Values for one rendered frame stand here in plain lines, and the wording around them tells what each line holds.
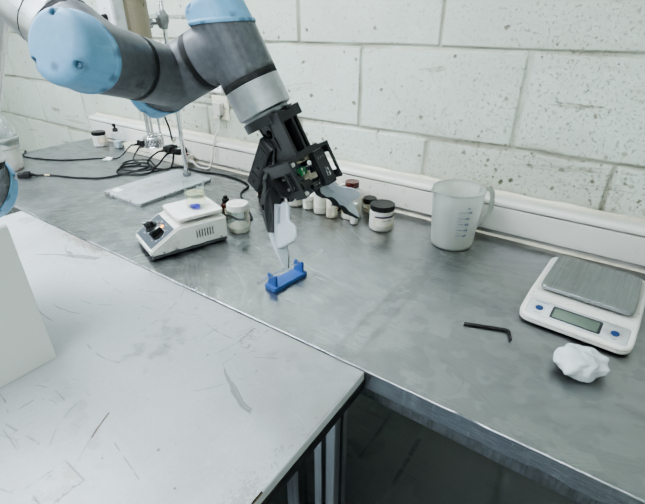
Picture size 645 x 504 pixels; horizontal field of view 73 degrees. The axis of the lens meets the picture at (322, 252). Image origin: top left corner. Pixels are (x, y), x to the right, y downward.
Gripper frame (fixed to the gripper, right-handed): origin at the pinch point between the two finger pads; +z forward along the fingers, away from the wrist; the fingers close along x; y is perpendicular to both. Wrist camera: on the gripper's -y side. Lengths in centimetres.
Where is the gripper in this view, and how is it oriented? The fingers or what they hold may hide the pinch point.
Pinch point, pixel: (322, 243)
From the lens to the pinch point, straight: 65.9
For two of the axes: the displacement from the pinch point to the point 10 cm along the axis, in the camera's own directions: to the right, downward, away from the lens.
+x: 7.1, -5.2, 4.7
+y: 5.6, 0.1, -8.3
